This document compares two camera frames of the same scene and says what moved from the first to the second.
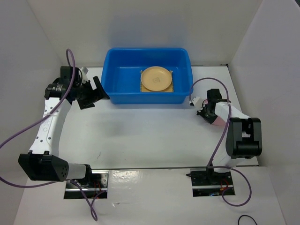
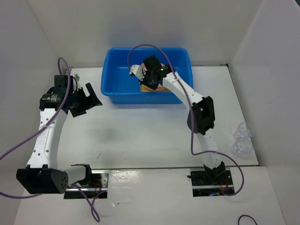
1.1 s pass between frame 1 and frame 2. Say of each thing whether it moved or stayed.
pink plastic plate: moved
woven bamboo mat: stayed
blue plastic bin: stayed
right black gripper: moved
